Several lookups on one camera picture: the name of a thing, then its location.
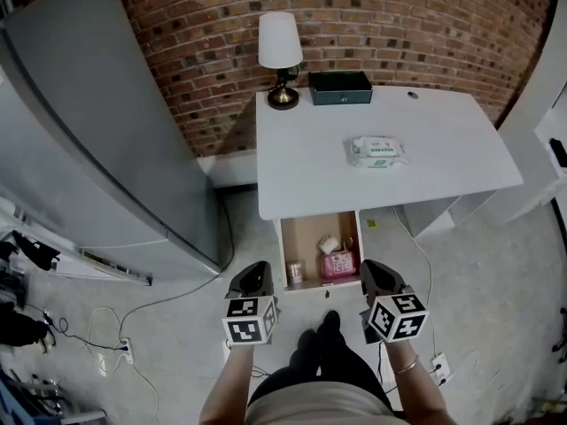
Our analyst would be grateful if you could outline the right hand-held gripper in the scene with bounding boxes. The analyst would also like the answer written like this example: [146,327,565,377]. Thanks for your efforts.
[359,259,431,344]

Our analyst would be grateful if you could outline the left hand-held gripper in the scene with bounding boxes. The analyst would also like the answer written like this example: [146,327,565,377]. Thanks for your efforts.
[221,260,279,347]

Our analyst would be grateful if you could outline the wooden drawer white front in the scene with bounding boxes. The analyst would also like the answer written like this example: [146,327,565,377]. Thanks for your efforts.
[276,209,365,300]

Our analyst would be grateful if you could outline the person's left forearm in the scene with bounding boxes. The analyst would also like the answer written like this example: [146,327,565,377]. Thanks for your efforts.
[198,343,256,425]

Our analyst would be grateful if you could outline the person's right forearm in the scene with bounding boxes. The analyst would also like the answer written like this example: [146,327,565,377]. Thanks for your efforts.
[384,339,460,425]

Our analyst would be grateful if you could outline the pink patterned cup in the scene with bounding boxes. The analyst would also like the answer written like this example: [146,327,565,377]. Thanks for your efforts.
[285,260,307,285]

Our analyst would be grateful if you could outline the pink pouch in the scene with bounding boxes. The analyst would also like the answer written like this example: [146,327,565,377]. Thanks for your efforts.
[320,250,360,281]

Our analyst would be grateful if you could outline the person's legs black trousers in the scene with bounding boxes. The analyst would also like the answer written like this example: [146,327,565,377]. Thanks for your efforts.
[247,310,393,411]

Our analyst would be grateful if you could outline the person's beige top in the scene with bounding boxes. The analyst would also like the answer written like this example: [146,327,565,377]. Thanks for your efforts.
[245,381,395,425]

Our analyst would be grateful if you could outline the white wipes packet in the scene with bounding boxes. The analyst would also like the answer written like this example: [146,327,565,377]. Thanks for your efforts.
[344,135,411,170]

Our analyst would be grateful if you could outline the white desk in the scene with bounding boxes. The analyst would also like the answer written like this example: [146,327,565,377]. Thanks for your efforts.
[255,85,525,238]

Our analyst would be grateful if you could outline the white hutch cabinet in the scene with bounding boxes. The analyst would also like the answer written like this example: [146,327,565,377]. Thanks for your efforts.
[495,0,567,225]

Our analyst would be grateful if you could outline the group of black devices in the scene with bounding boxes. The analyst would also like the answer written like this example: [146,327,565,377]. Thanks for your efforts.
[0,230,61,349]

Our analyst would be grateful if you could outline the dark green box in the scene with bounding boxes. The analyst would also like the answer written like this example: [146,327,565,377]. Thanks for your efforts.
[307,70,374,107]

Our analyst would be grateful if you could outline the flat black object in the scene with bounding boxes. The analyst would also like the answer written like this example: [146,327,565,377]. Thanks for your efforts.
[548,137,567,167]

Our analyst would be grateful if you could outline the grey refrigerator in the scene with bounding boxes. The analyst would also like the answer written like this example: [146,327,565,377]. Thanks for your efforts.
[0,0,222,285]

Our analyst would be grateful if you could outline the white shade table lamp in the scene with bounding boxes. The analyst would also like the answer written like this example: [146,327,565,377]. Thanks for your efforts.
[258,12,305,111]

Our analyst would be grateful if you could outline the white cable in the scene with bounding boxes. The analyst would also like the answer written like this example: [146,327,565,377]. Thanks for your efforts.
[392,205,444,358]

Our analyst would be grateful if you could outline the thin metal bracelet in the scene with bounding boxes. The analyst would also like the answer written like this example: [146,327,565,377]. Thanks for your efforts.
[392,354,420,375]

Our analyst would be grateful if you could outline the grey power cable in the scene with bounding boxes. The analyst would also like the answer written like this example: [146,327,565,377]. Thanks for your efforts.
[118,201,236,344]

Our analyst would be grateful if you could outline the blue metal frame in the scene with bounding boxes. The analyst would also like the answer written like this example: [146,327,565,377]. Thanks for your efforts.
[0,367,107,425]

